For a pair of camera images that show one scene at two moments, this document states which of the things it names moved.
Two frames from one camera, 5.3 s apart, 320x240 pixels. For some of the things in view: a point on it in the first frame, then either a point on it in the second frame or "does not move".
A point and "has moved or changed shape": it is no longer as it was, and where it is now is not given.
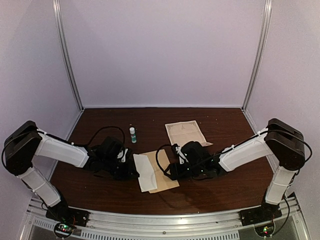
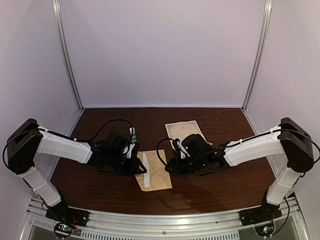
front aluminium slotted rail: [215, 225] does not move
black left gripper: [128, 170] -> [133, 168]
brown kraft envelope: [163, 182] has moved or changed shape
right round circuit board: [265, 230] does not move
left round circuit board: [63, 230] does not move
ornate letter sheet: [181, 132] does not move
